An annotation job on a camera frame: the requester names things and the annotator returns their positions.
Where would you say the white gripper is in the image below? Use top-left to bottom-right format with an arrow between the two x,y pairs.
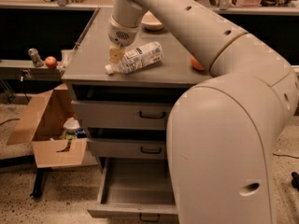
107,16 -> 139,63

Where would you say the clear plastic water bottle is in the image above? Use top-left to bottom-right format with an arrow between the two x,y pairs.
105,41 -> 163,75

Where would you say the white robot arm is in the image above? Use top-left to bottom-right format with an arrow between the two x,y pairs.
109,0 -> 298,224

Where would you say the grey metal drawer cabinet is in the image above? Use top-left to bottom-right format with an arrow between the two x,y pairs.
63,7 -> 209,224

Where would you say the top grey drawer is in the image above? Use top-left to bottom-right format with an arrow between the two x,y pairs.
72,100 -> 172,130

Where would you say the grey drawer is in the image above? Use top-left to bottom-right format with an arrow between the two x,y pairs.
88,158 -> 178,224
72,100 -> 172,130
88,139 -> 166,160

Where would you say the middle grey drawer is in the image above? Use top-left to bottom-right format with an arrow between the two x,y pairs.
88,139 -> 166,160

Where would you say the bottom grey drawer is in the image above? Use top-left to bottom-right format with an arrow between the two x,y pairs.
88,158 -> 178,224

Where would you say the white paper bowl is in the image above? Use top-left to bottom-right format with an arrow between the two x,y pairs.
141,11 -> 164,31

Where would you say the red apple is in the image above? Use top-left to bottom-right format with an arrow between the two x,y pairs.
45,56 -> 58,68

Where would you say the small grey figurine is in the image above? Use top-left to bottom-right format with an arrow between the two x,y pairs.
28,48 -> 44,67

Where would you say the orange fruit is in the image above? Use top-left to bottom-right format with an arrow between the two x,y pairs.
191,56 -> 205,71

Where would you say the white bowl in box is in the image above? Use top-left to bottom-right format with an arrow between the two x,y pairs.
64,119 -> 80,133

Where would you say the brown cardboard box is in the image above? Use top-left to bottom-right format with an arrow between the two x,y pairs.
7,84 -> 97,168

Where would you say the black table leg base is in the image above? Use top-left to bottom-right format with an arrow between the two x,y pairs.
30,168 -> 51,199

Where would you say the black floor cable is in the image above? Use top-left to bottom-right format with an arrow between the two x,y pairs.
272,152 -> 299,161

